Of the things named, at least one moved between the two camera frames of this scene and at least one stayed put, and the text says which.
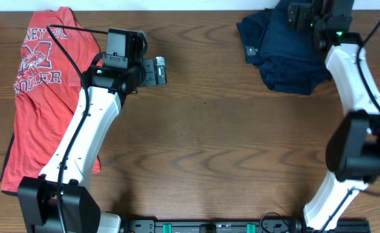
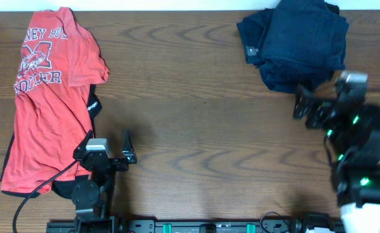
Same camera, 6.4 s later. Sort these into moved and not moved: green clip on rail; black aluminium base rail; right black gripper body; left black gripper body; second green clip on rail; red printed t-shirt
Moved: left black gripper body; right black gripper body
Not moved: green clip on rail; red printed t-shirt; black aluminium base rail; second green clip on rail
